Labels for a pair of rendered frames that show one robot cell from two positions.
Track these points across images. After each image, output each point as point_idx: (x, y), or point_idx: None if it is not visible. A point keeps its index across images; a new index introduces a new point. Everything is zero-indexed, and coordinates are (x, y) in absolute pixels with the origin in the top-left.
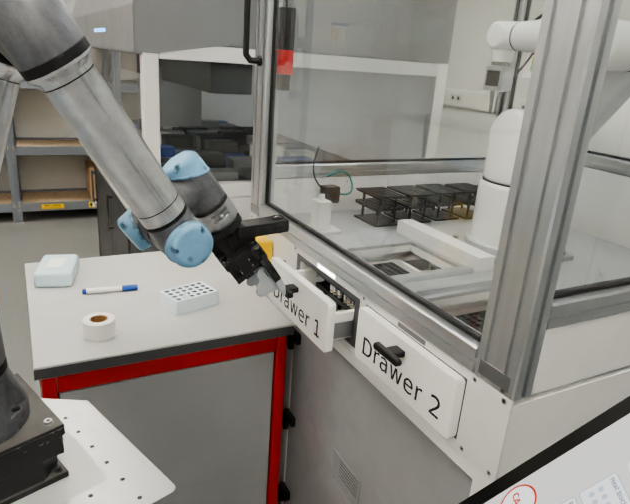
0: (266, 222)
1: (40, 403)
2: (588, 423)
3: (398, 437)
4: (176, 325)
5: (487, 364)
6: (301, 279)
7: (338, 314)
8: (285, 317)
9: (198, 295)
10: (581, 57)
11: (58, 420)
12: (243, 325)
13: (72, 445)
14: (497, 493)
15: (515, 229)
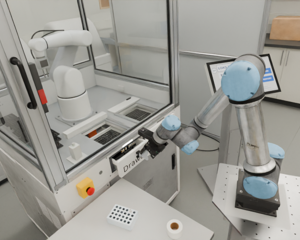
0: (148, 130)
1: (239, 177)
2: (211, 82)
3: None
4: (147, 210)
5: (175, 104)
6: (136, 147)
7: None
8: (117, 182)
9: (125, 207)
10: (178, 39)
11: (239, 170)
12: (132, 190)
13: (229, 188)
14: None
15: (175, 75)
